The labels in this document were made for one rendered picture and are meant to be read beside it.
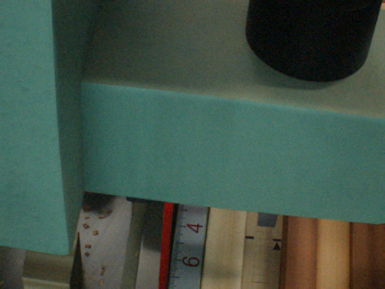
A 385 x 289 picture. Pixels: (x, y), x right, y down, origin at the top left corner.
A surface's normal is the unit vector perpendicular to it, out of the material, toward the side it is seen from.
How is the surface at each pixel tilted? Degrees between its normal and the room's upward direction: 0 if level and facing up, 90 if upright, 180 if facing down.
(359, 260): 0
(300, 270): 0
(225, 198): 90
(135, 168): 90
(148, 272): 0
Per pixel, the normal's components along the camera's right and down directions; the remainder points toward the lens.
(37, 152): -0.10, 0.75
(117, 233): 0.07, -0.65
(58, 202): 0.29, 0.74
